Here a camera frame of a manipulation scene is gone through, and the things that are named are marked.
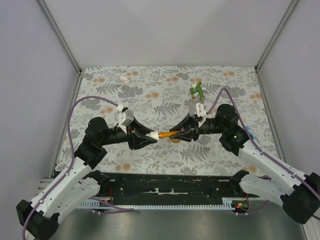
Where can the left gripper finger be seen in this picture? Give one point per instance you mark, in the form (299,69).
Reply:
(141,141)
(140,128)

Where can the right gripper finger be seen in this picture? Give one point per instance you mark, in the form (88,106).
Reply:
(186,135)
(182,124)

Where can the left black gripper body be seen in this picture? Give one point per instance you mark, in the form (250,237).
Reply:
(130,129)

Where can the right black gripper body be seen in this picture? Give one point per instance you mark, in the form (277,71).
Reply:
(204,128)

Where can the white pipe elbow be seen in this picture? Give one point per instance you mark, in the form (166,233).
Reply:
(153,134)

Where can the orange water faucet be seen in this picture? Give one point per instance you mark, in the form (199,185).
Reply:
(167,135)

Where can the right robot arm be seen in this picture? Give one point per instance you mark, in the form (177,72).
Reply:
(296,192)

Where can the white pipe elbow far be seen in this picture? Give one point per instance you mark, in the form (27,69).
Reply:
(124,79)

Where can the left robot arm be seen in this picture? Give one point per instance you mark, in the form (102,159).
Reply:
(79,181)

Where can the green water faucet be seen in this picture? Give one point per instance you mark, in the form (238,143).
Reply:
(196,91)

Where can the blue water faucet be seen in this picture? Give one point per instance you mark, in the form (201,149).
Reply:
(250,130)

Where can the white green faucet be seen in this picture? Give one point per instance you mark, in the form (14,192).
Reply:
(203,93)

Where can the floral table mat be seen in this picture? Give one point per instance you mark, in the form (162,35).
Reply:
(159,97)

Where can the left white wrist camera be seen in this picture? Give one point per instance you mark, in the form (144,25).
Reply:
(125,117)

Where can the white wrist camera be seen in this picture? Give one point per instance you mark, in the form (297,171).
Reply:
(125,117)
(197,109)

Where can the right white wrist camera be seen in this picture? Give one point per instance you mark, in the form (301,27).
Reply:
(197,109)

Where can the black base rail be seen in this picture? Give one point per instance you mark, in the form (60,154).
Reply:
(129,184)

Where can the white cable duct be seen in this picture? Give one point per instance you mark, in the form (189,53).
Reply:
(226,205)

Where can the right aluminium frame post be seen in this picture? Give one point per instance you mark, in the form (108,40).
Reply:
(276,34)

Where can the aluminium frame post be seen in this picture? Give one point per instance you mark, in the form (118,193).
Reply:
(59,35)
(276,34)

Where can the left aluminium frame post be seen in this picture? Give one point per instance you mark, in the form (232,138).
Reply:
(59,35)

